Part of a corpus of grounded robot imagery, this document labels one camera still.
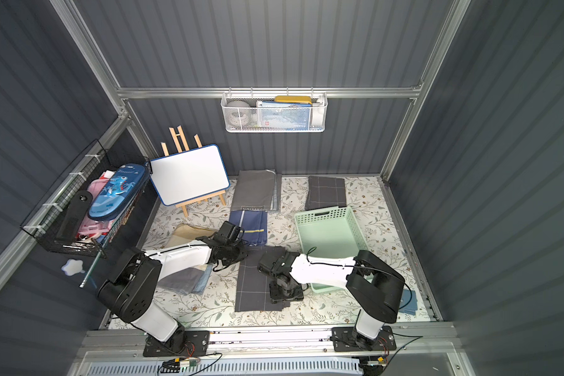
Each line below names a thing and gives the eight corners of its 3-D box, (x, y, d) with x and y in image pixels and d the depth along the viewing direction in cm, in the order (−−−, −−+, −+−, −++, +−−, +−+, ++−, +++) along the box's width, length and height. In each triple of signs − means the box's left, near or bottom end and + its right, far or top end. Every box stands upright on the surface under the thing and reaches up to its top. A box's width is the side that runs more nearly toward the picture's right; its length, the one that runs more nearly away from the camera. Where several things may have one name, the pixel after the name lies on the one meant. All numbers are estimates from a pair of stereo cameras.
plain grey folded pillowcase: (231, 212, 109) (229, 209, 107) (238, 173, 126) (237, 169, 124) (280, 212, 109) (280, 208, 107) (281, 173, 126) (281, 169, 124)
